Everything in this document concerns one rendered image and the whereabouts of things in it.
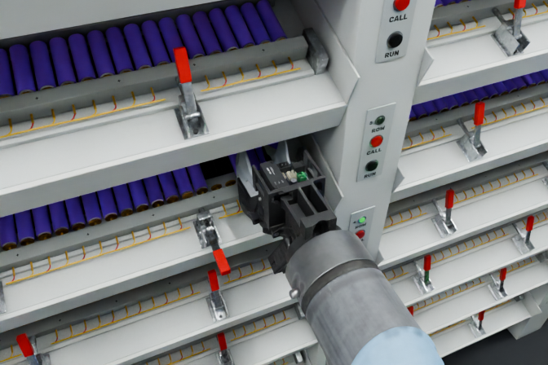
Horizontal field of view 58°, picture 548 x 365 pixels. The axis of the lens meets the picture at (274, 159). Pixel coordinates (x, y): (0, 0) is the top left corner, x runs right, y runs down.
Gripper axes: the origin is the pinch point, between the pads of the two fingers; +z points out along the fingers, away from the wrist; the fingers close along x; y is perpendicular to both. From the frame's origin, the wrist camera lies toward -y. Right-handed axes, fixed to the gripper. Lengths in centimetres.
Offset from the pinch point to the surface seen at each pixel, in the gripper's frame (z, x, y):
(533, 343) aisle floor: -10, -83, -95
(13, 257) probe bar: -3.3, 32.3, -2.0
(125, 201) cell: 0.0, 18.3, -1.3
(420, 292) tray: -7, -33, -43
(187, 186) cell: -0.3, 10.0, -1.4
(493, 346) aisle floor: -6, -71, -95
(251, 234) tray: -7.7, 3.7, -6.2
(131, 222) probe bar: -3.2, 18.2, -2.0
